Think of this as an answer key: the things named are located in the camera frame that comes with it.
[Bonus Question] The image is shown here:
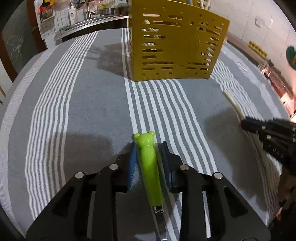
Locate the white soap bottle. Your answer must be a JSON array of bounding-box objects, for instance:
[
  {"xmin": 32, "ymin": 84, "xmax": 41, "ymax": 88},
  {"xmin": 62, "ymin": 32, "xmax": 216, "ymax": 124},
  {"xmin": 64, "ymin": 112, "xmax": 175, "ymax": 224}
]
[{"xmin": 69, "ymin": 5, "xmax": 77, "ymax": 26}]

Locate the pale chopstick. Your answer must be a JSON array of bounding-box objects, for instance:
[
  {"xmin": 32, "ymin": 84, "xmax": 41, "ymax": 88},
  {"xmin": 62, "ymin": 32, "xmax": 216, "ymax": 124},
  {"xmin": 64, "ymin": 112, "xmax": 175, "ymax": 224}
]
[{"xmin": 222, "ymin": 90, "xmax": 269, "ymax": 168}]

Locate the dark glass wooden door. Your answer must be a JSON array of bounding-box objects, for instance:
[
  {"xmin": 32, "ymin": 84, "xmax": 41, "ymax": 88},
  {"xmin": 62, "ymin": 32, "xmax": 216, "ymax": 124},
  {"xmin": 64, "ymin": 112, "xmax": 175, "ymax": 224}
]
[{"xmin": 1, "ymin": 1, "xmax": 47, "ymax": 81}]

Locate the yellow egg tray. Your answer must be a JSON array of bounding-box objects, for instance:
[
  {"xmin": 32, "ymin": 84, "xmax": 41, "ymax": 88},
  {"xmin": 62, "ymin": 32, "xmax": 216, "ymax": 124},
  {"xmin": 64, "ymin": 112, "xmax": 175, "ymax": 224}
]
[{"xmin": 248, "ymin": 41, "xmax": 267, "ymax": 59}]

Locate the green bear-handle utensil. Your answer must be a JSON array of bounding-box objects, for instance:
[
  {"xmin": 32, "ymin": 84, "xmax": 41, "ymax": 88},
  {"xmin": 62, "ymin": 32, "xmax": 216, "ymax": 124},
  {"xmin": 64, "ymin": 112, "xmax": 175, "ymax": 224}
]
[{"xmin": 134, "ymin": 131, "xmax": 168, "ymax": 240}]

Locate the white wall socket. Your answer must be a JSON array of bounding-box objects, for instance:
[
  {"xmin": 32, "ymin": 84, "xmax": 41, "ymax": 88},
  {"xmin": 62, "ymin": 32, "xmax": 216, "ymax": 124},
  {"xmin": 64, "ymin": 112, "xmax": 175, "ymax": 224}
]
[{"xmin": 254, "ymin": 16, "xmax": 265, "ymax": 28}]

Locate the yellow perforated utensil caddy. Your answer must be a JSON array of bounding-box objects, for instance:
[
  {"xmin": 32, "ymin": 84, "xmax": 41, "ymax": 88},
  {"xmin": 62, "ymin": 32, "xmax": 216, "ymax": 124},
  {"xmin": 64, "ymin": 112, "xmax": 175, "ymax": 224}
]
[{"xmin": 128, "ymin": 1, "xmax": 230, "ymax": 81}]

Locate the steel kitchen sink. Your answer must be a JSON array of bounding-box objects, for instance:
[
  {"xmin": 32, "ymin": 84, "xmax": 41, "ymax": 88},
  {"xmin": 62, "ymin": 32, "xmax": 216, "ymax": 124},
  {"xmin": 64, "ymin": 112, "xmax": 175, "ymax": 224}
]
[{"xmin": 54, "ymin": 15, "xmax": 128, "ymax": 42}]

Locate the steel faucet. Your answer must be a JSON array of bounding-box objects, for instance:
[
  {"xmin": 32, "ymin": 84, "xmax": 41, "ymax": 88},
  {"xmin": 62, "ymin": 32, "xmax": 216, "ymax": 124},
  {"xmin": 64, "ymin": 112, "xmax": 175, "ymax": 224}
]
[{"xmin": 86, "ymin": 0, "xmax": 96, "ymax": 19}]

